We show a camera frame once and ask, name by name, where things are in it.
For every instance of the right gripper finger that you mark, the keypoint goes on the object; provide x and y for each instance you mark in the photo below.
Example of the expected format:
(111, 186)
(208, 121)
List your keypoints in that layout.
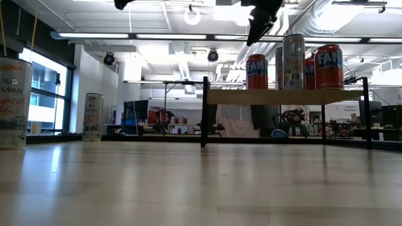
(259, 23)

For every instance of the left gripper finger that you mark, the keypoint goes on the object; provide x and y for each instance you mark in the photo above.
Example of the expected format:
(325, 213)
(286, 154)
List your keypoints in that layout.
(122, 3)

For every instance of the red Fanta can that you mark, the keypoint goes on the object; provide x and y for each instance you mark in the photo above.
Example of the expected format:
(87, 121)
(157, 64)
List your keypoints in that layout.
(310, 75)
(257, 75)
(329, 67)

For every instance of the wooden shelf with black legs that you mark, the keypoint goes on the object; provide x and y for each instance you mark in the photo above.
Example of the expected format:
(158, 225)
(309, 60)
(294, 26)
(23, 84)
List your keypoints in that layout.
(267, 96)

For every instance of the overhead light bar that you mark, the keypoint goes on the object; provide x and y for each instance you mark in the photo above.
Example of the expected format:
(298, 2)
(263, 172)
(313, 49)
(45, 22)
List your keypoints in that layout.
(169, 36)

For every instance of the black ceiling track light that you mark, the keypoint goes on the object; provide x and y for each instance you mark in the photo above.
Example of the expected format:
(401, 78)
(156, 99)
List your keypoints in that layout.
(359, 3)

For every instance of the tall black background table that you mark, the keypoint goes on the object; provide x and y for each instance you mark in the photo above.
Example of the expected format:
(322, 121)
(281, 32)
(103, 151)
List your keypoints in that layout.
(176, 83)

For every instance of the dark hanging cloth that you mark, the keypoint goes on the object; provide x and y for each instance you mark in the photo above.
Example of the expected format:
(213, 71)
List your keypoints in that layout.
(262, 120)

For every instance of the black background robot arms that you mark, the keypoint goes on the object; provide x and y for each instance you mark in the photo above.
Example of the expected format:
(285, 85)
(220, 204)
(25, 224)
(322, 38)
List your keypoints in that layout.
(293, 117)

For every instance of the black light stand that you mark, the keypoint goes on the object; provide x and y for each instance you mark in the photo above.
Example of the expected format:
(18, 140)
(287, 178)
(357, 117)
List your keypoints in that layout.
(57, 80)

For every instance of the white hanging cloth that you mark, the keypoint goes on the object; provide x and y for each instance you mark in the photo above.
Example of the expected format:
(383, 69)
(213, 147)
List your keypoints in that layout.
(235, 122)

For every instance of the black computer monitor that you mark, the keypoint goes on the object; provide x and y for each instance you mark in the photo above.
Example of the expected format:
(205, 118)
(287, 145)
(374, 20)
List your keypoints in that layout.
(135, 111)

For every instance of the white and blue round object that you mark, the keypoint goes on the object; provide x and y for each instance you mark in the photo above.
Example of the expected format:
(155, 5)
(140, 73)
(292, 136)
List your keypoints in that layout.
(279, 134)

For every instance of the red background equipment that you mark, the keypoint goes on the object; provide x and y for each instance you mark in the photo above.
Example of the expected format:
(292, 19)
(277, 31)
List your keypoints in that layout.
(154, 116)

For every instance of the large window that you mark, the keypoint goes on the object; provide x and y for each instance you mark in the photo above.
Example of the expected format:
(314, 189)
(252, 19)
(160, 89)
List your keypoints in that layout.
(47, 94)

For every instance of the cluttered background workbench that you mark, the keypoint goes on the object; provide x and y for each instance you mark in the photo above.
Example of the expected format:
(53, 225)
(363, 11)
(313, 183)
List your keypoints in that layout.
(355, 132)

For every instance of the black cabinet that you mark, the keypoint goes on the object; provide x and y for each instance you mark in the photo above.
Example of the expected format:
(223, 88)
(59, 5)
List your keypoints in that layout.
(389, 117)

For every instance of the silver ventilation duct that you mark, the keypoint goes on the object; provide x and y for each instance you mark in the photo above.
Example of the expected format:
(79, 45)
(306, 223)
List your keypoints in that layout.
(333, 19)

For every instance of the white wall sign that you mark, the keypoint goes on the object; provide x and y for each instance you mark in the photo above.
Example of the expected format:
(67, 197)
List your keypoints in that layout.
(349, 108)

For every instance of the black metal table frame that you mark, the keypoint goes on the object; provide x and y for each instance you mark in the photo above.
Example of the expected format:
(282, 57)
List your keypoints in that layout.
(157, 137)

